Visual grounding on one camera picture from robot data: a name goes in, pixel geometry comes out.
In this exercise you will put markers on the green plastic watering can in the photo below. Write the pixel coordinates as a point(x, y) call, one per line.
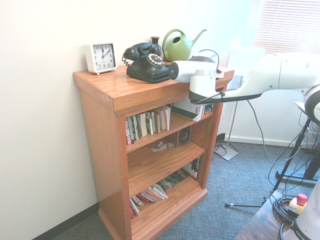
point(176, 51)

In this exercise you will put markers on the yellow red emergency stop button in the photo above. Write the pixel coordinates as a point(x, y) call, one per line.
point(298, 203)

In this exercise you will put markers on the black telephone handset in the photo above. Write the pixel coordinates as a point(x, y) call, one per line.
point(136, 50)

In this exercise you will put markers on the dark spine book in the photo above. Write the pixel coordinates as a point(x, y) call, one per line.
point(133, 128)
point(137, 126)

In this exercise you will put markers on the white book black animal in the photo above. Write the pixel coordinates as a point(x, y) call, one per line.
point(192, 168)

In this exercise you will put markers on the white square analog clock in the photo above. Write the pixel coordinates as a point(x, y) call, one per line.
point(102, 58)

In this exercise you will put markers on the black rotary telephone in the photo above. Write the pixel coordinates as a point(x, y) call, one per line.
point(125, 61)

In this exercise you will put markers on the large book with barcode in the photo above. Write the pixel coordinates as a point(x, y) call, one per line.
point(187, 110)

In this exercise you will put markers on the small wooden speaker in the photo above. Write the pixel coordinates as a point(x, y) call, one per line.
point(185, 136)

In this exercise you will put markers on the black glossy vase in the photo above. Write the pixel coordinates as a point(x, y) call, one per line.
point(155, 41)

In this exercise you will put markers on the loose paper cards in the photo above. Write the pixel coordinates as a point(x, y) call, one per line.
point(161, 146)

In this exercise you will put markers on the window blinds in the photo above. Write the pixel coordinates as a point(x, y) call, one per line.
point(287, 25)

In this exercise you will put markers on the dark wooden table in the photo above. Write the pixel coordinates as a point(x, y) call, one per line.
point(260, 225)

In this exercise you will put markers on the white paperback book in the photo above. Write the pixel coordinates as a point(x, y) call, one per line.
point(143, 125)
point(153, 123)
point(157, 193)

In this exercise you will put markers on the white stand metal base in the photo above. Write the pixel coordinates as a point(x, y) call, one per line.
point(246, 61)

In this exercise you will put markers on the green cover book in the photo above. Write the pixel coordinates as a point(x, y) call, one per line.
point(149, 126)

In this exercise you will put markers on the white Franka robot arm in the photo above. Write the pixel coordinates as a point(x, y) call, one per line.
point(255, 77)

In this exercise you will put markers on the camouflage cover book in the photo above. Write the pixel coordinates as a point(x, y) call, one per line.
point(172, 181)

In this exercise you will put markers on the white brown cover book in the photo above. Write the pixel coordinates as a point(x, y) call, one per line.
point(133, 210)

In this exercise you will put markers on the black rotary telephone base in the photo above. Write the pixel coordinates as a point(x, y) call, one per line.
point(147, 71)

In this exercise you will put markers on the black desk foot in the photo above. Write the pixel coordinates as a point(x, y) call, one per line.
point(312, 167)

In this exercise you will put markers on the thick paperback orange edge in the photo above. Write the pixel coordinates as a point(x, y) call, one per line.
point(165, 118)

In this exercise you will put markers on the wooden bookshelf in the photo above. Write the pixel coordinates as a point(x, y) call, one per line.
point(102, 140)

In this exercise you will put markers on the black camera tripod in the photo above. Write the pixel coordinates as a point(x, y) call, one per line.
point(245, 205)
point(291, 157)

